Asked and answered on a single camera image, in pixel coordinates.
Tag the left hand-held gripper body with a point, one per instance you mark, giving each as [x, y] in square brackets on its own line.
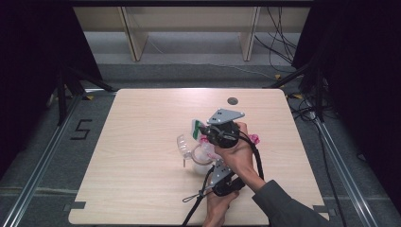
[220, 175]

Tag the clear glass jar with lid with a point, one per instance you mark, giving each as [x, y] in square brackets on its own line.
[201, 167]

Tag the white and pink plastic bag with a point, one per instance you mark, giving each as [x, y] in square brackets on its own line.
[197, 127]

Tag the beige wooden furniture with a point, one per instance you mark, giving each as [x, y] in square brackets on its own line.
[138, 34]

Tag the black metal stand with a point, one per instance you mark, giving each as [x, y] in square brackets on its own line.
[317, 91]
[63, 94]

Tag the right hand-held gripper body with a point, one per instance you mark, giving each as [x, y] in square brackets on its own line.
[223, 132]

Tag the aluminium floor rail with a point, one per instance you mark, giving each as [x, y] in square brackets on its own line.
[343, 176]
[34, 171]

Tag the person's right hand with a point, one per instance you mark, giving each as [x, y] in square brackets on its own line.
[239, 157]

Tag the person's left hand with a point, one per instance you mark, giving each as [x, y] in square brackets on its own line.
[217, 208]

